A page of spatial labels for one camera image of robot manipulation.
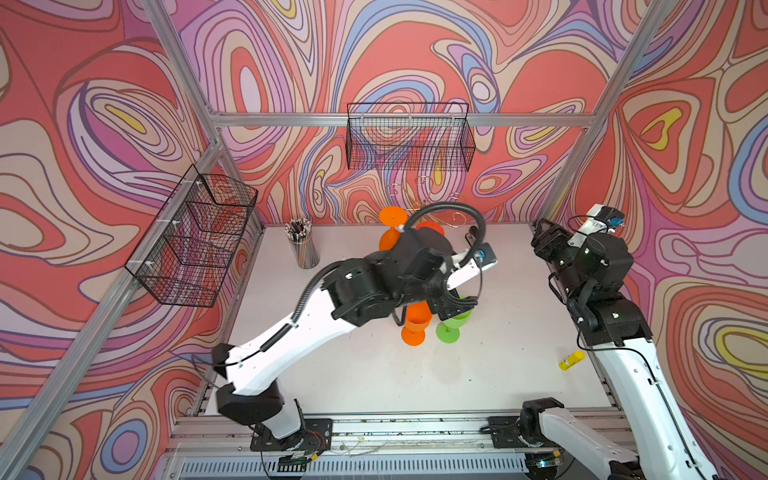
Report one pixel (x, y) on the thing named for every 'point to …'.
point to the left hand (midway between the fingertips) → (465, 268)
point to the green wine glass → (448, 331)
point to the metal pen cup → (299, 232)
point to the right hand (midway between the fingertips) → (546, 231)
